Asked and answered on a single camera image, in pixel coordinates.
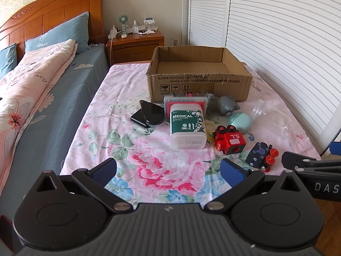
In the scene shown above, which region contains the pink floral quilt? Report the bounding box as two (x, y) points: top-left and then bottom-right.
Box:
(0, 39), (78, 163)

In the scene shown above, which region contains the wooden bed headboard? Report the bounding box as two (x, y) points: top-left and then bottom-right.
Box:
(0, 0), (105, 62)

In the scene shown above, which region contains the white power cable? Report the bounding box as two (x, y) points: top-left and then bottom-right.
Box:
(108, 37), (114, 67)

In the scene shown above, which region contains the small green desk fan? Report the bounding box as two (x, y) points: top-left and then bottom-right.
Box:
(117, 14), (129, 34)

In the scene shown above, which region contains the red toy train engine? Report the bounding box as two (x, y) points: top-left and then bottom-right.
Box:
(212, 125), (247, 156)

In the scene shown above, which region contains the white cotton swab box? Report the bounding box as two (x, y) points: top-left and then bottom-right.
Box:
(170, 103), (207, 150)

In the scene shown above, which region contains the clear pack with red label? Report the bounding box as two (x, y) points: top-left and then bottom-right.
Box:
(163, 94), (209, 122)

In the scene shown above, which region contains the small blue pillow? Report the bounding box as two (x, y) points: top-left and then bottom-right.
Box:
(0, 43), (18, 79)

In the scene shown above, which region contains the clear plastic jar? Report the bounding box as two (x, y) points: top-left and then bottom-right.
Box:
(250, 99), (292, 139)

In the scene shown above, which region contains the glossy black case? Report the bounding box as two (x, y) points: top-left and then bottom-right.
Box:
(139, 100), (166, 127)

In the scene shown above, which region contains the wooden nightstand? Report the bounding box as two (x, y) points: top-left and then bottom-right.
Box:
(106, 29), (166, 66)

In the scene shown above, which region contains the white phone stand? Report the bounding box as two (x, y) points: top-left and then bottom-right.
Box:
(142, 16), (157, 34)

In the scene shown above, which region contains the pink floral cloth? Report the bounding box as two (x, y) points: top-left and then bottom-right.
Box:
(60, 61), (321, 203)

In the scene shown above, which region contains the blue bed sheet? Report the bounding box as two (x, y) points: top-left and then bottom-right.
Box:
(0, 43), (110, 219)

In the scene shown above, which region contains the dark blue toy train car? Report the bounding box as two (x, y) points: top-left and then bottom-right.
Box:
(246, 142), (280, 172)

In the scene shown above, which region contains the teal egg-shaped case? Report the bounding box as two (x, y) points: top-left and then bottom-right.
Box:
(228, 112), (252, 134)

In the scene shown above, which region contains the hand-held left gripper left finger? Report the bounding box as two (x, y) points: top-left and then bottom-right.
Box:
(35, 158), (134, 214)

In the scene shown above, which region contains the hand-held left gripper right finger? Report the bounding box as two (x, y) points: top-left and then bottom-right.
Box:
(204, 158), (307, 214)

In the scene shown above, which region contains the grey elephant toy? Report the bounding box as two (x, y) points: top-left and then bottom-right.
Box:
(206, 93), (241, 116)

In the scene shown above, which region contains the black phone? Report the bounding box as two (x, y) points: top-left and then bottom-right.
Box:
(130, 108), (150, 129)

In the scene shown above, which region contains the white louvred closet door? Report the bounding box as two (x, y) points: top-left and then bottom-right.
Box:
(188, 0), (232, 47)
(226, 0), (341, 150)

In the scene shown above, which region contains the brown cardboard box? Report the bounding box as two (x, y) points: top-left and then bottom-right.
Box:
(146, 46), (253, 103)

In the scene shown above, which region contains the large blue pillow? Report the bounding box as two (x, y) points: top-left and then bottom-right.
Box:
(25, 12), (91, 55)

